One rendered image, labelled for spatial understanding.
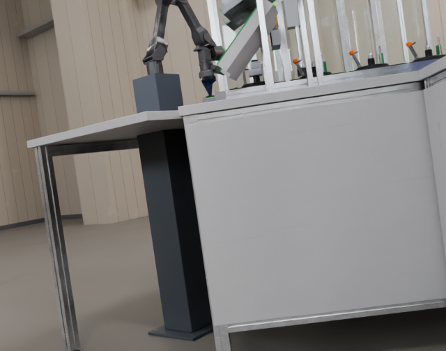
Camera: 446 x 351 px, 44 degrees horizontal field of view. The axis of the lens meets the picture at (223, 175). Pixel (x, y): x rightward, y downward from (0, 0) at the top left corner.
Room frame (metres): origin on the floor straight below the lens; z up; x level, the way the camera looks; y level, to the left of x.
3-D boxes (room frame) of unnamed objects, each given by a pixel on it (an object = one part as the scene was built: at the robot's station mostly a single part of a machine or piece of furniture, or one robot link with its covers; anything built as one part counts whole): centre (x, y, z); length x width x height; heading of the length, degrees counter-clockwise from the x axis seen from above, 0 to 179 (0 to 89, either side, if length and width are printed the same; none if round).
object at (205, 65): (2.46, 0.01, 1.09); 0.19 x 0.06 x 0.08; 176
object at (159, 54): (2.30, 0.22, 1.15); 0.09 x 0.07 x 0.06; 37
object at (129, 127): (2.27, 0.18, 0.84); 0.90 x 0.70 x 0.03; 140
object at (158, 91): (2.30, 0.22, 0.96); 0.14 x 0.14 x 0.20; 50
